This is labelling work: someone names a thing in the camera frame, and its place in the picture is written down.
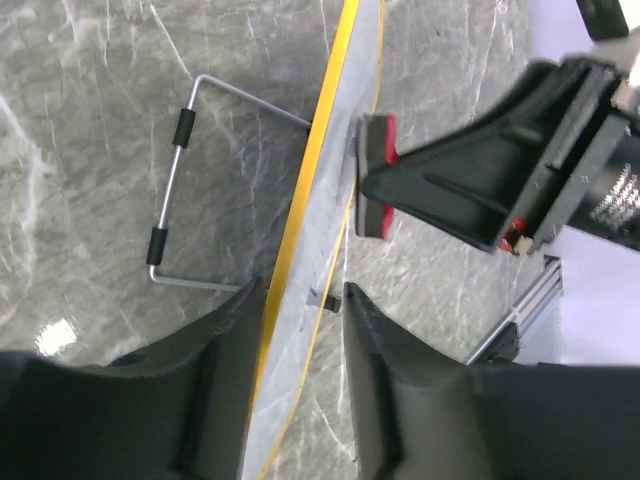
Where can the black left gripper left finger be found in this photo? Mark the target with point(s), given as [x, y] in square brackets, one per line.
[178, 408]

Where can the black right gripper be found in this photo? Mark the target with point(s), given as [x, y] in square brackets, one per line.
[554, 151]

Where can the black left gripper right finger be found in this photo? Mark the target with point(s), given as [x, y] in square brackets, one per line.
[419, 414]

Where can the red bone shaped eraser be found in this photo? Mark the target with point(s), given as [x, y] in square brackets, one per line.
[375, 153]

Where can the yellow framed whiteboard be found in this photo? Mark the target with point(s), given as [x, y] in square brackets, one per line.
[314, 230]

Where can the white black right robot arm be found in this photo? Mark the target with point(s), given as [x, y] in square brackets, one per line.
[610, 30]

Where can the aluminium right side rail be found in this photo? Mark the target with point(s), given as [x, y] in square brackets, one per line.
[529, 332]

